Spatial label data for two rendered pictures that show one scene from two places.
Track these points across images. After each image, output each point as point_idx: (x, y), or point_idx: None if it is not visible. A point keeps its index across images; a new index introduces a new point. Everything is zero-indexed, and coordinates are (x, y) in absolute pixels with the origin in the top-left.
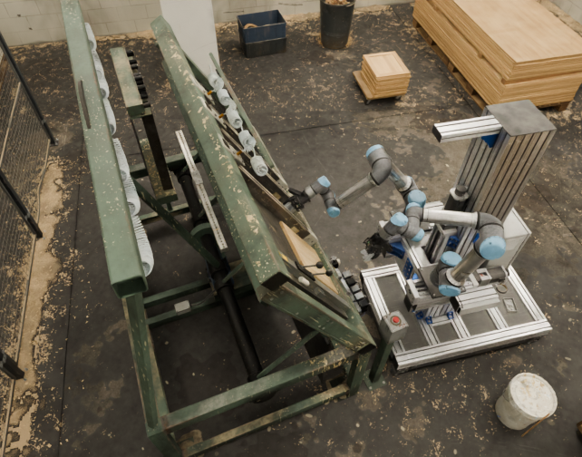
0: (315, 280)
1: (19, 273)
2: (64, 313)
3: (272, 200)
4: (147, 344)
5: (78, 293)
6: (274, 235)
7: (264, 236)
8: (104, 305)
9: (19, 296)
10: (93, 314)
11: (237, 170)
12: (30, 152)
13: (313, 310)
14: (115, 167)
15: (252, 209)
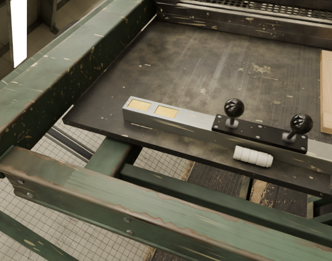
0: (327, 151)
1: (241, 175)
2: (271, 206)
3: (281, 24)
4: (36, 243)
5: (282, 190)
6: (242, 78)
7: (10, 83)
8: (297, 201)
9: (252, 192)
10: (288, 209)
11: (121, 9)
12: None
13: (161, 230)
14: (13, 70)
15: (52, 50)
